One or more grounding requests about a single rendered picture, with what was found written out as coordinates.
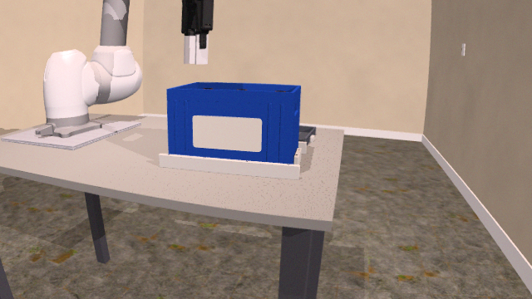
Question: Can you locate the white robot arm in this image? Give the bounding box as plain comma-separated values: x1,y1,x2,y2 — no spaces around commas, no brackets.
36,0,142,138

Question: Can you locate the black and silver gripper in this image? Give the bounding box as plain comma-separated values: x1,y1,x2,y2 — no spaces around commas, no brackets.
181,0,214,65

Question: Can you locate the blue plastic crate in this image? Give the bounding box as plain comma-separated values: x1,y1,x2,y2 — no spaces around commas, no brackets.
168,82,301,164

